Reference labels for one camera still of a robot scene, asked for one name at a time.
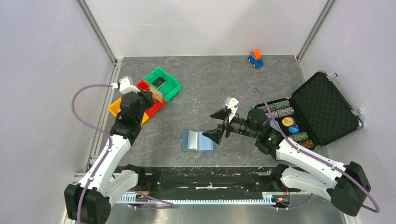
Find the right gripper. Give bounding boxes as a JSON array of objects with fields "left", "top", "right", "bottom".
[{"left": 202, "top": 108, "right": 260, "bottom": 144}]

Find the blue leather card holder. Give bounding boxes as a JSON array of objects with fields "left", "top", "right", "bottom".
[{"left": 177, "top": 130, "right": 216, "bottom": 152}]

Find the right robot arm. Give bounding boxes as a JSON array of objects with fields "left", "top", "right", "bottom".
[{"left": 203, "top": 108, "right": 371, "bottom": 217}]

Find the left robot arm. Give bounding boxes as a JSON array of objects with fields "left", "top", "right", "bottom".
[{"left": 64, "top": 88, "right": 155, "bottom": 224}]

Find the dark card in green bin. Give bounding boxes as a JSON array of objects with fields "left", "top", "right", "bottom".
[{"left": 152, "top": 77, "right": 166, "bottom": 89}]

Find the red plastic bin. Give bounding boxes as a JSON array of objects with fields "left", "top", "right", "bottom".
[{"left": 136, "top": 80, "right": 166, "bottom": 118}]

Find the green plastic bin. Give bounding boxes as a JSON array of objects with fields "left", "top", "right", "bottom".
[{"left": 143, "top": 67, "right": 182, "bottom": 102}]

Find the yellow plastic bin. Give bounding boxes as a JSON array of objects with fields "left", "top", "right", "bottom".
[{"left": 107, "top": 97, "right": 149, "bottom": 124}]

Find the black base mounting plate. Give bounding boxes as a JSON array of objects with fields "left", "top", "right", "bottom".
[{"left": 133, "top": 166, "right": 297, "bottom": 200}]

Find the yellow dealer chip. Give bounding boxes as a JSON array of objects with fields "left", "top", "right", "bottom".
[{"left": 282, "top": 117, "right": 295, "bottom": 127}]

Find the blue dealer chip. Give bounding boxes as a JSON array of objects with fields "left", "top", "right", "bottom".
[{"left": 288, "top": 126, "right": 300, "bottom": 134}]

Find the blue orange toy car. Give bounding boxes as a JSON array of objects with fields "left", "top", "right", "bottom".
[{"left": 248, "top": 49, "right": 264, "bottom": 68}]

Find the black poker chip case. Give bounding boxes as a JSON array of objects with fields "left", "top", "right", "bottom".
[{"left": 252, "top": 70, "right": 363, "bottom": 151}]

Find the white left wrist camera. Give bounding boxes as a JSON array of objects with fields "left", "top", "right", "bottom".
[{"left": 111, "top": 76, "right": 141, "bottom": 94}]

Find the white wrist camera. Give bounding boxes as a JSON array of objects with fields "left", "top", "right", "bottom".
[
  {"left": 225, "top": 97, "right": 239, "bottom": 122},
  {"left": 111, "top": 76, "right": 141, "bottom": 94}
]

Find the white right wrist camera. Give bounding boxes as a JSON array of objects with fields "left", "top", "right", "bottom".
[{"left": 225, "top": 97, "right": 239, "bottom": 122}]

